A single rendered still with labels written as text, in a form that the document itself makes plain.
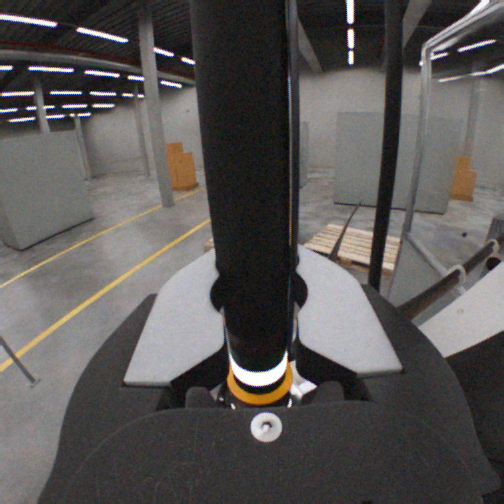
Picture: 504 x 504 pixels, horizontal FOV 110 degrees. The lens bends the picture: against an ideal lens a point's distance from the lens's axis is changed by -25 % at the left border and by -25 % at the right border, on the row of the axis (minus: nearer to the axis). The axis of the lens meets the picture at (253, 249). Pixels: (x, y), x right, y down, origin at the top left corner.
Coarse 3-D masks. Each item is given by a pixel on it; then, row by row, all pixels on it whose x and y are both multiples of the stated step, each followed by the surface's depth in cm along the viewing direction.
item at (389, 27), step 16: (384, 0) 8; (400, 0) 8; (400, 16) 8; (400, 32) 9; (400, 48) 9; (400, 64) 10; (400, 80) 10; (400, 96) 10; (384, 112) 11; (400, 112) 11; (384, 128) 11; (384, 144) 12; (384, 160) 12; (384, 176) 12; (384, 192) 13; (384, 208) 13; (384, 224) 14; (384, 240) 14; (496, 240) 33; (480, 256) 29; (368, 272) 16; (448, 272) 28; (464, 272) 26; (432, 288) 23; (416, 304) 21
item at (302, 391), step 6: (294, 366) 18; (294, 384) 16; (306, 384) 16; (312, 384) 16; (300, 390) 16; (306, 390) 16; (312, 390) 16; (294, 396) 17; (300, 396) 16; (306, 396) 16; (312, 396) 16; (294, 402) 17; (300, 402) 16; (306, 402) 16
